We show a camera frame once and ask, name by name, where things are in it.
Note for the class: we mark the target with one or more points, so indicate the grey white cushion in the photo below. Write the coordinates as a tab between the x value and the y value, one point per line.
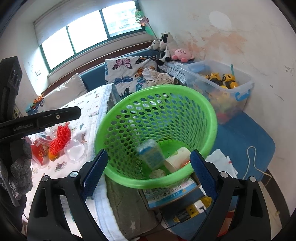
65	93

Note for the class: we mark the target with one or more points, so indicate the white paper cup green logo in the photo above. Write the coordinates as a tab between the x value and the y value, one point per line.
178	159

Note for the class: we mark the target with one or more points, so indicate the red foam fruit net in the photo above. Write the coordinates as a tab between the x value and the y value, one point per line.
63	136

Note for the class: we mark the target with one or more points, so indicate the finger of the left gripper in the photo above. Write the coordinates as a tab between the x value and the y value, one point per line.
36	123

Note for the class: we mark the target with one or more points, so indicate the blue floor mat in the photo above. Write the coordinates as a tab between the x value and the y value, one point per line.
249	148

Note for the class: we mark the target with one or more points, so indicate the clear plastic dome lid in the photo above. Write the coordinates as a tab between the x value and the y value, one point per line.
74	150

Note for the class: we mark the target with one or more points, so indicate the grey plush toy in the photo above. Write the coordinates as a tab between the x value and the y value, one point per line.
155	45

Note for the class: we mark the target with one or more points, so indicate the clear plastic toy bin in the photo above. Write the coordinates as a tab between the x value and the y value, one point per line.
227	103

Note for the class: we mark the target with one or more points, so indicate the green plastic mesh basket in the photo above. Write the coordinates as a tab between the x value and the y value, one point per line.
174	116

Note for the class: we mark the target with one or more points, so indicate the pink plush toy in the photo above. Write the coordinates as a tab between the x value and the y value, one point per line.
182	55

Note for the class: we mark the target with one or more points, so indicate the orange Ovaltine snack bag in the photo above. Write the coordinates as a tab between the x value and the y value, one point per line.
52	156

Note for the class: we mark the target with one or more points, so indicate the white milk carton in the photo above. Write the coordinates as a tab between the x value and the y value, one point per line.
151	153

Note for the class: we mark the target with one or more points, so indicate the orange toy on sofa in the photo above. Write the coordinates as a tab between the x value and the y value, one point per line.
39	99

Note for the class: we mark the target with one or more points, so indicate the colourful pinwheel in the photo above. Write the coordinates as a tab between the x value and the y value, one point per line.
144	22

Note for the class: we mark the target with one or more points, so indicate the blue sofa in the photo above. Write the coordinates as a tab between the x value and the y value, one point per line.
93	76

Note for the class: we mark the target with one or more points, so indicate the crumpled patterned cloth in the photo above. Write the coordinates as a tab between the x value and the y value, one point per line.
153	78

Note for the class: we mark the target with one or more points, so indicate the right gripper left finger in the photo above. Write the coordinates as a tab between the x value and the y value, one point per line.
47	220

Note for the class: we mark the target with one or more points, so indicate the red plastic noodle cup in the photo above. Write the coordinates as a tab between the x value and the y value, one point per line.
40	149

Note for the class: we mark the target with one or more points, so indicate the cow plush toy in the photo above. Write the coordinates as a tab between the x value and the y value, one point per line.
167	47

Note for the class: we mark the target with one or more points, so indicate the grey gloved hand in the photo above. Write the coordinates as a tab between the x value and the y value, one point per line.
16	178

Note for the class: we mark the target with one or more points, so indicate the butterfly print pillow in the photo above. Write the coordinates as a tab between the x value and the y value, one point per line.
126	73

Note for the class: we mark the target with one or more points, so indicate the yellow power strip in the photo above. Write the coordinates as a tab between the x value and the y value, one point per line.
198	207

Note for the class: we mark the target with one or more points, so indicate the clear plastic bottle yellow label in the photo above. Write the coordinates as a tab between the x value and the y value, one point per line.
48	134

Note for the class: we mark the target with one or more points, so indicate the yellow toy truck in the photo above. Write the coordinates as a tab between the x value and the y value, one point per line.
226	80

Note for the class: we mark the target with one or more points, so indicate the window with green frame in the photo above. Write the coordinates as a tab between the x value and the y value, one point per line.
73	27

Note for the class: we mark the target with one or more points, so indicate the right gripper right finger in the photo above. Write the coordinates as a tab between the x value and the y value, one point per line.
250	219

